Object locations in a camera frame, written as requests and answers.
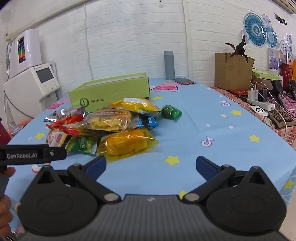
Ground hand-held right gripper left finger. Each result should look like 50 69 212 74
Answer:
35 155 122 204

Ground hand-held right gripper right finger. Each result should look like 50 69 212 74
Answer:
183 156 275 204

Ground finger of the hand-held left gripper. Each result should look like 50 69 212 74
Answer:
45 147 68 162

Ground white pink snack packet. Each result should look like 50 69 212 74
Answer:
47 130 68 147

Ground green pea packet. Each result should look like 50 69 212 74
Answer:
65 136 99 155

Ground clear red-edged dates packet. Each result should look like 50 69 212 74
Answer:
46 115 85 136

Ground yellow transparent snack packet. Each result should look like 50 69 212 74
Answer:
97 128 159 163

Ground clear packet yellow crackers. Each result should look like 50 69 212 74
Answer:
80 109 139 132

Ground small green shiny packet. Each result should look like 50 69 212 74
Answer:
160 105 183 120

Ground blue snack packet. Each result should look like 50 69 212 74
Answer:
136 115 160 131

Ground yellow snack bag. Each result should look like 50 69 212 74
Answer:
110 97 162 114

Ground green cardboard box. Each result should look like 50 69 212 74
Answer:
69 72 151 114

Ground person's left hand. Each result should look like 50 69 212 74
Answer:
0 167 16 234

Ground dark red object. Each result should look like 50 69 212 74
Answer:
0 118 11 145

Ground orange plastic object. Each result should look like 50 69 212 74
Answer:
13 120 31 136

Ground white device with screen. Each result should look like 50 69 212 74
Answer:
3 62 61 118

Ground checked red cloth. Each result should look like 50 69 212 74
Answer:
210 87 296 149

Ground white power strip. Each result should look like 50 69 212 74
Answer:
246 97 275 110

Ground smartphone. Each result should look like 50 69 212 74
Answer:
173 77 196 85

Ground brown patterned bag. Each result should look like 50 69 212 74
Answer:
266 109 296 129

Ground brown cardboard box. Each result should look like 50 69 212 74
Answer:
215 52 255 90

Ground black handheld device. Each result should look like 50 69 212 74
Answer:
271 80 287 108

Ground white water purifier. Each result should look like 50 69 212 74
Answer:
10 29 43 77

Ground grey bottle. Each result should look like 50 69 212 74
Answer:
164 50 175 80

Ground flat green box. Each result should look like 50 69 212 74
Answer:
252 69 280 80

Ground red jug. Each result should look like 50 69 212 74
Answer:
281 63 293 90

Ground dark purple plant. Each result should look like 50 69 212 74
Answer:
225 35 249 63

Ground small blue paper fan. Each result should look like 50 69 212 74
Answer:
265 25 278 48

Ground large blue paper fan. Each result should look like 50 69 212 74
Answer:
243 13 267 41

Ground white round wireless charger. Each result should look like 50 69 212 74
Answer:
250 105 269 116

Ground white wall cable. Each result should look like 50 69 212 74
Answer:
84 3 94 81

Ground wall picture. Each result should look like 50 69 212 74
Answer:
269 47 280 70

